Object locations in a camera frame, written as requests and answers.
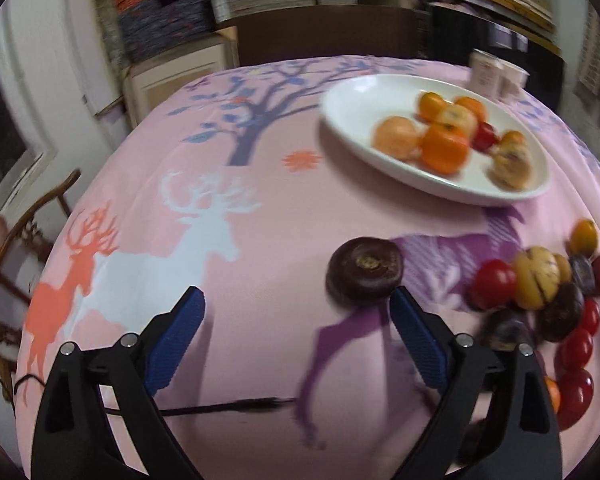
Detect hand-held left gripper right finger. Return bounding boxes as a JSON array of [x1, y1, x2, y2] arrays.
[[387, 285, 564, 480]]

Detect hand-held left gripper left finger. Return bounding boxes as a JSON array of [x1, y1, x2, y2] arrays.
[[30, 285, 206, 480]]

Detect dark purple fruit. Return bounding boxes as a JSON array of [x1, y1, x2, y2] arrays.
[[326, 237, 405, 307], [536, 282, 586, 343], [482, 308, 538, 353], [569, 255, 597, 293]]

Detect yellow speckled fruit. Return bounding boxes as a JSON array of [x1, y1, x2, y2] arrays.
[[511, 246, 562, 311], [490, 144, 533, 190]]

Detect small tangerine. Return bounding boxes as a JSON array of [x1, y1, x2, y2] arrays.
[[566, 219, 600, 257], [545, 377, 561, 413]]

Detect small yellow fruit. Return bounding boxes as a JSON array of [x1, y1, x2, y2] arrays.
[[552, 254, 573, 286]]

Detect large red tomato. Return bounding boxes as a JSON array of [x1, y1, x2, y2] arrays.
[[555, 369, 595, 430]]

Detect pale peach round fruit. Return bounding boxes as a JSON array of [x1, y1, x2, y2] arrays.
[[371, 116, 425, 161], [437, 106, 478, 133]]

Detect white oval plate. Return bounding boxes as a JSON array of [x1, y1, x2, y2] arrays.
[[320, 74, 552, 207]]

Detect pink deer print tablecloth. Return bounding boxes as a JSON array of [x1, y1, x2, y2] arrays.
[[15, 55, 600, 480]]

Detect pink drink can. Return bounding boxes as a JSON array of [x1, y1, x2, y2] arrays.
[[469, 50, 503, 97]]

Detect dark framed window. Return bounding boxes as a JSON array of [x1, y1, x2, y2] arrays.
[[0, 35, 56, 201]]

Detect white paper cup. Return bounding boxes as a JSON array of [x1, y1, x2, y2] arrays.
[[500, 62, 530, 101]]

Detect black glossy board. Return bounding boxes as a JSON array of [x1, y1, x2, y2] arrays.
[[425, 5, 566, 111]]

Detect white door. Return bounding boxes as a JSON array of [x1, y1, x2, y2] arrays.
[[0, 0, 131, 161]]

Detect dark brown board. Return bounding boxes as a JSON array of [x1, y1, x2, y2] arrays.
[[230, 5, 421, 67]]

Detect stack of blue patterned boxes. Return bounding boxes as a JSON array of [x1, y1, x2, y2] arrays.
[[116, 0, 216, 63]]

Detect hanging tan woven sheets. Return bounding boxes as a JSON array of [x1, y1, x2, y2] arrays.
[[577, 5, 600, 111]]

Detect black cable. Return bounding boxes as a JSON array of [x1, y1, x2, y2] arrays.
[[0, 374, 299, 418]]

